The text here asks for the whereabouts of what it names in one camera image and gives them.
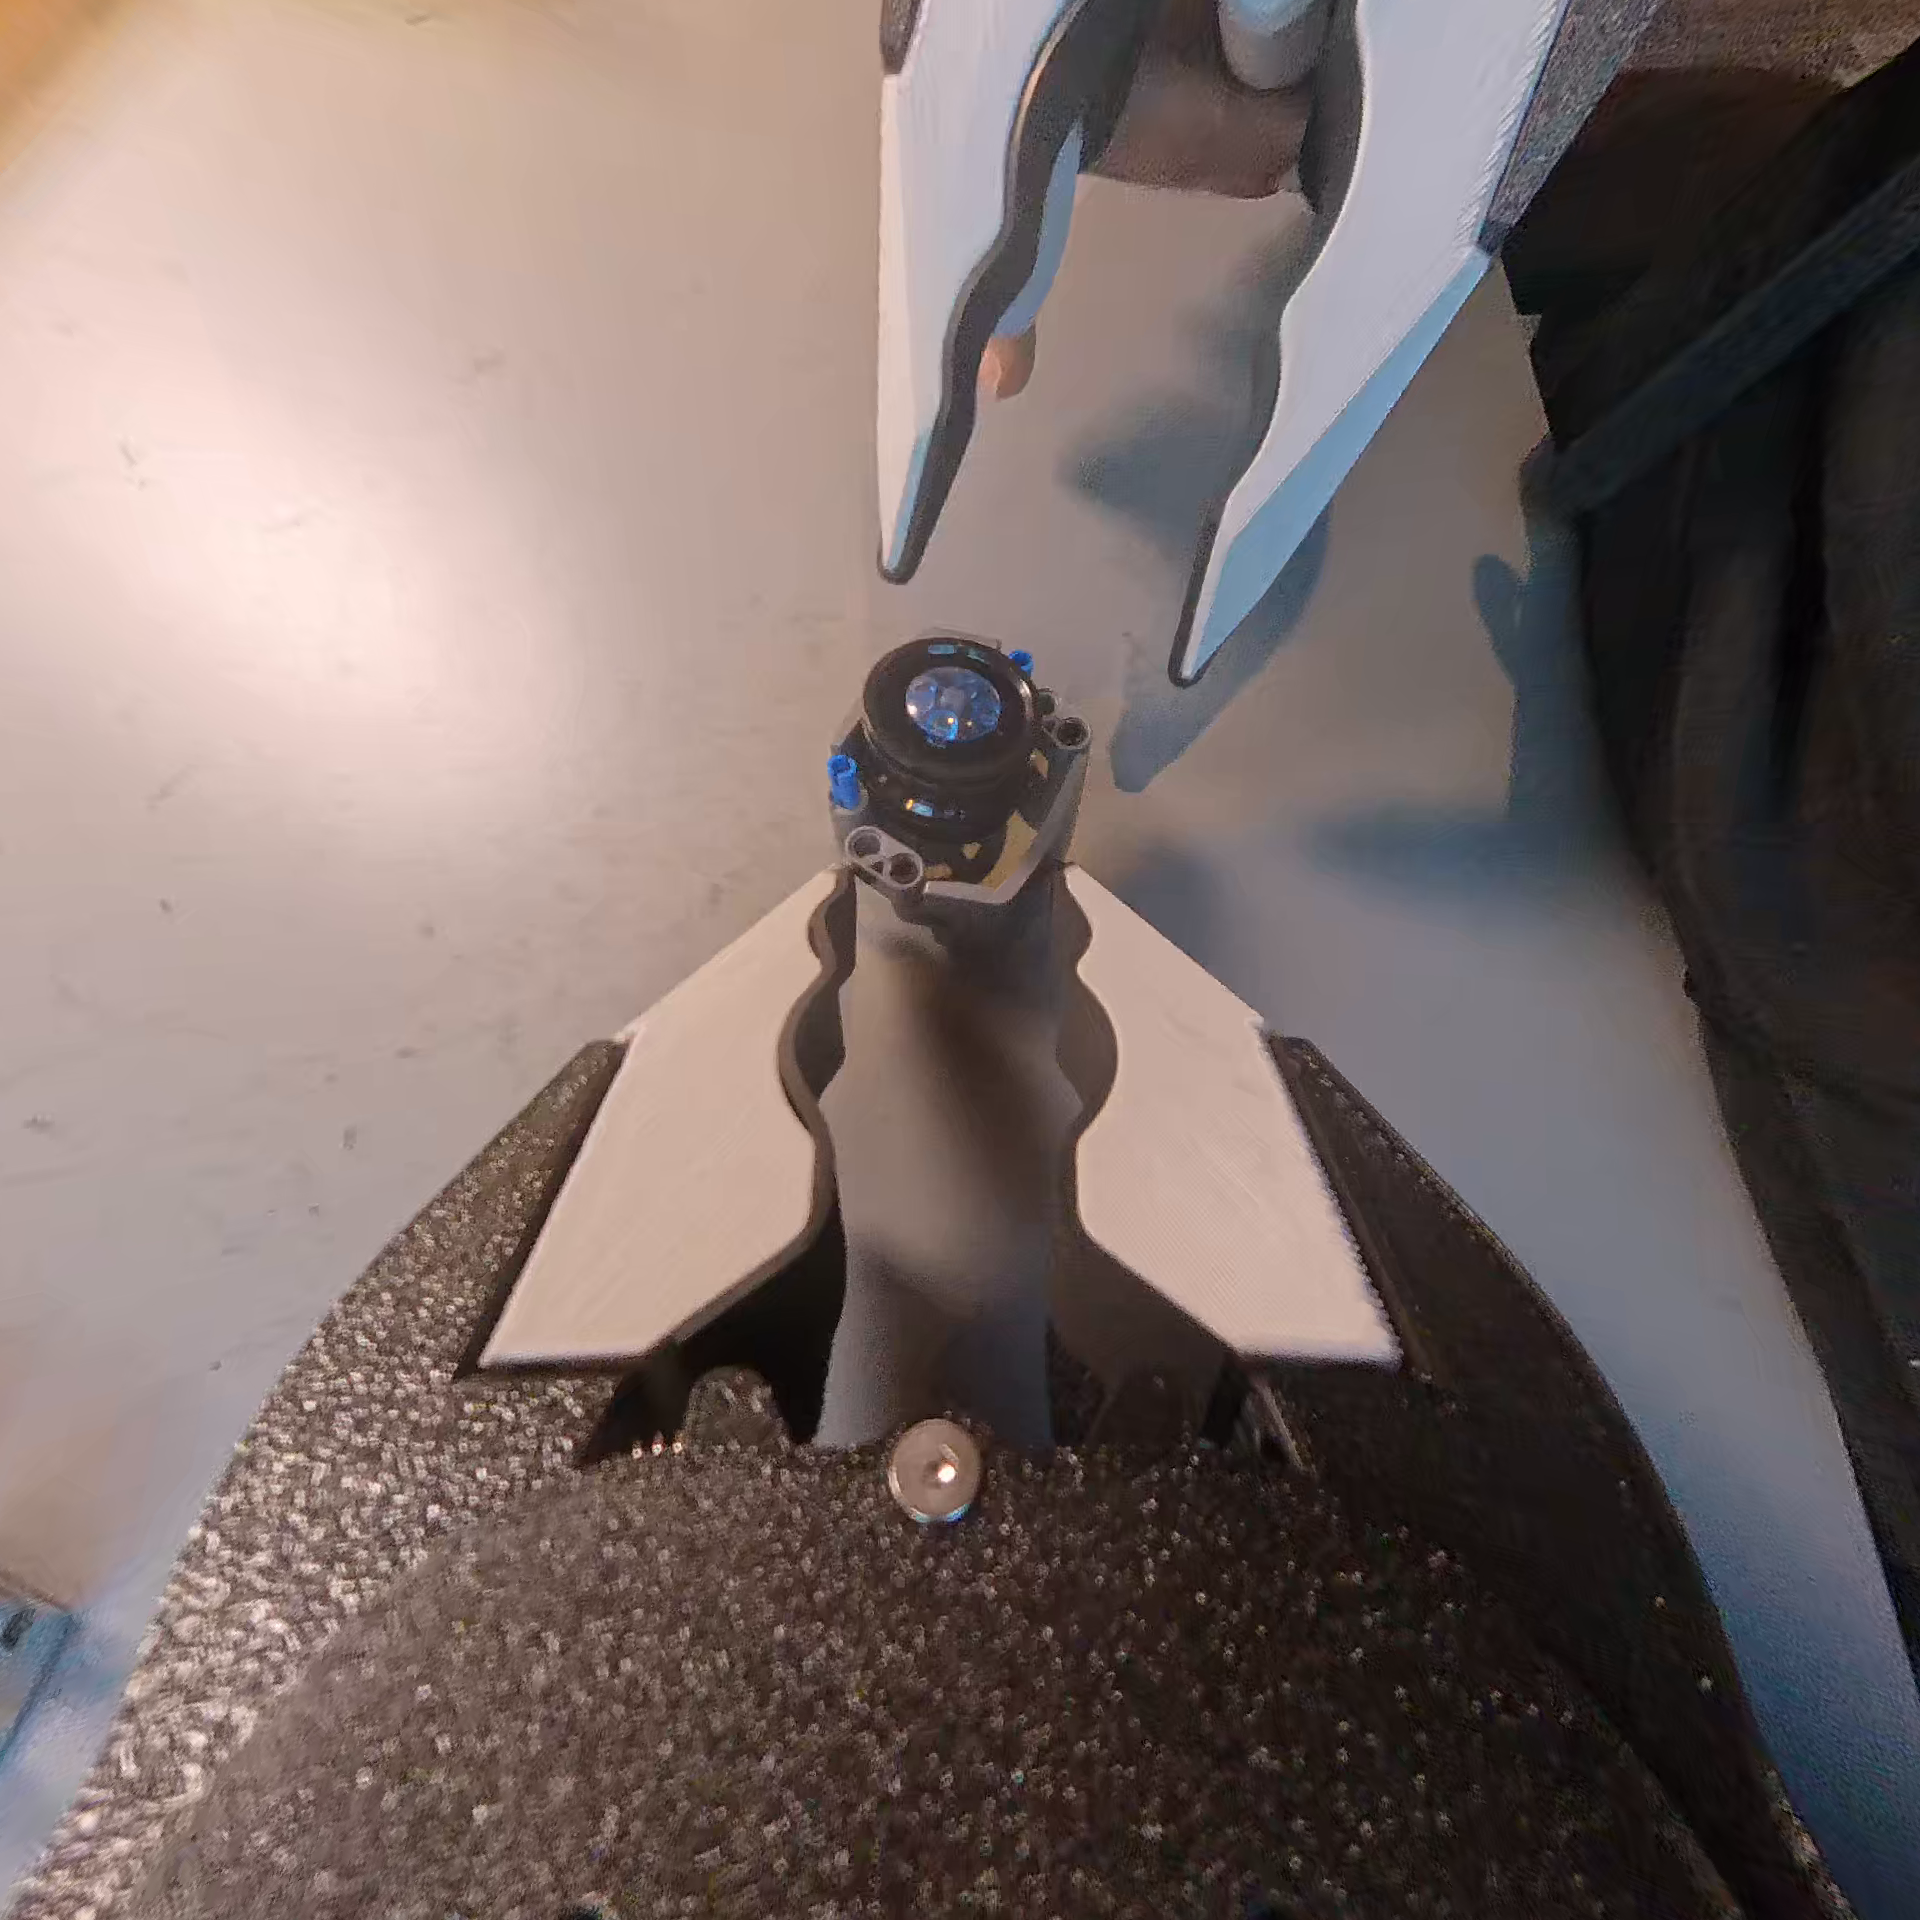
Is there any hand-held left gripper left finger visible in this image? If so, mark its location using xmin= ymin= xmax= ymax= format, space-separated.
xmin=480 ymin=864 xmax=853 ymax=1370

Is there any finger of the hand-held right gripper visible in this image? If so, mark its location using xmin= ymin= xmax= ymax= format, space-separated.
xmin=1170 ymin=0 xmax=1568 ymax=689
xmin=876 ymin=0 xmax=1095 ymax=584

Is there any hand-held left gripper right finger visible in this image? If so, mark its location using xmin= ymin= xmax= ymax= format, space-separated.
xmin=1055 ymin=864 xmax=1405 ymax=1370

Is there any grey black wheel assembly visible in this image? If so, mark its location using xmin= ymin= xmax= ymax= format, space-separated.
xmin=827 ymin=628 xmax=1095 ymax=948

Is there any grey brick block assembly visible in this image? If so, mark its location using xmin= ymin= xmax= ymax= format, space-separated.
xmin=0 ymin=1598 xmax=83 ymax=1727

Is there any grey desk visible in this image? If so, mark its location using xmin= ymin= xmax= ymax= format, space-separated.
xmin=0 ymin=0 xmax=1920 ymax=1920

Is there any person's black printed sweatshirt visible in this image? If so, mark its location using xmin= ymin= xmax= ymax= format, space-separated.
xmin=1501 ymin=59 xmax=1920 ymax=1577

